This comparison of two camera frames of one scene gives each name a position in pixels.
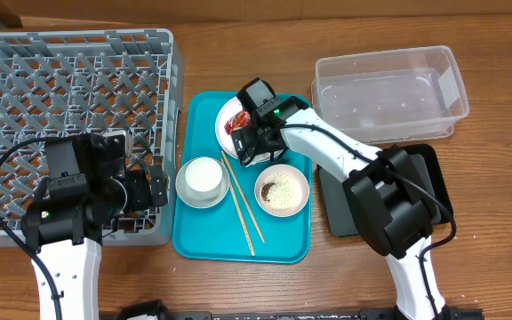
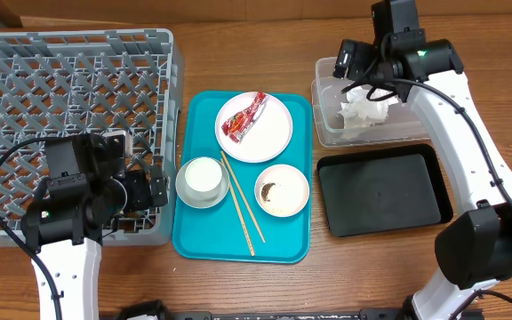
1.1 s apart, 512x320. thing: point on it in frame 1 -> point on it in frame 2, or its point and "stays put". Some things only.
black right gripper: [242, 145] -> [345, 60]
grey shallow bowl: [180, 185] stays put
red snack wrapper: [238, 120] stays put
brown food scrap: [265, 189] stays put
